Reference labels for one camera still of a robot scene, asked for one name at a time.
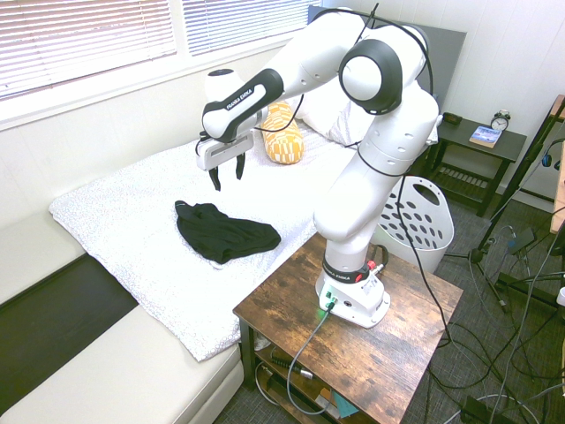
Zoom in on black power adapter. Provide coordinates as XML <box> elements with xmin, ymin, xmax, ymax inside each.
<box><xmin>507</xmin><ymin>227</ymin><xmax>538</xmax><ymax>255</ymax></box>

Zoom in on blue paperback book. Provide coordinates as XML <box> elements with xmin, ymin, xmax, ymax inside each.
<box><xmin>468</xmin><ymin>125</ymin><xmax>503</xmax><ymax>149</ymax></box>

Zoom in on white perforated laundry basket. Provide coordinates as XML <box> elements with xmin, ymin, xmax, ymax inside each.
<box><xmin>374</xmin><ymin>175</ymin><xmax>456</xmax><ymax>275</ymax></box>

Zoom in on white circle-patterned duvet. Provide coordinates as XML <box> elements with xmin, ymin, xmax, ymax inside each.
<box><xmin>48</xmin><ymin>125</ymin><xmax>359</xmax><ymax>363</ymax></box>

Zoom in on black twin-bell alarm clock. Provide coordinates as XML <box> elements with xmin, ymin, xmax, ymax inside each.
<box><xmin>490</xmin><ymin>109</ymin><xmax>512</xmax><ymax>133</ymax></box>

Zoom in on cream low mattress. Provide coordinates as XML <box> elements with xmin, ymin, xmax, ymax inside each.
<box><xmin>0</xmin><ymin>304</ymin><xmax>245</xmax><ymax>424</ymax></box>

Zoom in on white circle-patterned pillow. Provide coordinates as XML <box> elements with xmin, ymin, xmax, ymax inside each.
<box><xmin>326</xmin><ymin>102</ymin><xmax>444</xmax><ymax>148</ymax></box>

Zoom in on rustic brown wooden side table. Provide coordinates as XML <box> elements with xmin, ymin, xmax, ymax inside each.
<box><xmin>232</xmin><ymin>231</ymin><xmax>464</xmax><ymax>424</ymax></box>

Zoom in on black coiled cable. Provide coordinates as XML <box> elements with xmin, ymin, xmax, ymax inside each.
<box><xmin>268</xmin><ymin>346</ymin><xmax>293</xmax><ymax>368</ymax></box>

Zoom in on grey cable with green plug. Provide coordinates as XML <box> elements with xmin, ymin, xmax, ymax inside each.
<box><xmin>286</xmin><ymin>299</ymin><xmax>339</xmax><ymax>416</ymax></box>

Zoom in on teal paper card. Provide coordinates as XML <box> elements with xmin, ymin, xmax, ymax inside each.
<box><xmin>330</xmin><ymin>390</ymin><xmax>360</xmax><ymax>419</ymax></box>

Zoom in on narrow white window blind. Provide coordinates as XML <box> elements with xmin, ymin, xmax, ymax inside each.
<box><xmin>181</xmin><ymin>0</ymin><xmax>310</xmax><ymax>57</ymax></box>

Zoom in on black cable with red plug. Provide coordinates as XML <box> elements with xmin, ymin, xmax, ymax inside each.
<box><xmin>365</xmin><ymin>244</ymin><xmax>391</xmax><ymax>277</ymax></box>

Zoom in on blue black headphones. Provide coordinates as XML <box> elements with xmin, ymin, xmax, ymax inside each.
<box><xmin>540</xmin><ymin>139</ymin><xmax>565</xmax><ymax>171</ymax></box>

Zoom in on black cable along robot arm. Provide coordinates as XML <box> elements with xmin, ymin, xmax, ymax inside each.
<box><xmin>290</xmin><ymin>3</ymin><xmax>454</xmax><ymax>350</ymax></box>

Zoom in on orange white patterned pillow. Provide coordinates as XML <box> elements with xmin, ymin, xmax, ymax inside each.
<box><xmin>260</xmin><ymin>100</ymin><xmax>307</xmax><ymax>165</ymax></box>

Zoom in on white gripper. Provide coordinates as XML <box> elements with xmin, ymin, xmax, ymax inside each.
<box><xmin>195</xmin><ymin>131</ymin><xmax>256</xmax><ymax>193</ymax></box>

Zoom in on grey bed headboard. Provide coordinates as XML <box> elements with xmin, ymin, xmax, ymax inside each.
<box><xmin>307</xmin><ymin>4</ymin><xmax>468</xmax><ymax>117</ymax></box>

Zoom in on black bed frame panel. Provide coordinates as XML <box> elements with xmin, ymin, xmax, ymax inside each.
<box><xmin>0</xmin><ymin>254</ymin><xmax>139</xmax><ymax>401</ymax></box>

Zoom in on black nightstand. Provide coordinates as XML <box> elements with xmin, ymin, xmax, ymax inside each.
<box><xmin>408</xmin><ymin>115</ymin><xmax>528</xmax><ymax>218</ymax></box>

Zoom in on wide white window blind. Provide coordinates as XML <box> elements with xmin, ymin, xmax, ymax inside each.
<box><xmin>0</xmin><ymin>0</ymin><xmax>177</xmax><ymax>102</ymax></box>

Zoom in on black garment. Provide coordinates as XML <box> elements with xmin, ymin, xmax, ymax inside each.
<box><xmin>174</xmin><ymin>200</ymin><xmax>283</xmax><ymax>266</ymax></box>

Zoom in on plain white pillow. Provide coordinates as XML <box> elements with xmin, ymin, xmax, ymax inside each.
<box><xmin>294</xmin><ymin>77</ymin><xmax>350</xmax><ymax>134</ymax></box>

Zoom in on white window frame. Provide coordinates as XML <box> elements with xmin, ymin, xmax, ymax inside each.
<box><xmin>0</xmin><ymin>0</ymin><xmax>323</xmax><ymax>133</ymax></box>

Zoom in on wooden desk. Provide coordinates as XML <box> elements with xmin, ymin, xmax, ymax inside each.
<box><xmin>549</xmin><ymin>94</ymin><xmax>565</xmax><ymax>235</ymax></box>

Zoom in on black tripod stand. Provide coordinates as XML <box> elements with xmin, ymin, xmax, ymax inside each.
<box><xmin>444</xmin><ymin>95</ymin><xmax>565</xmax><ymax>313</ymax></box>

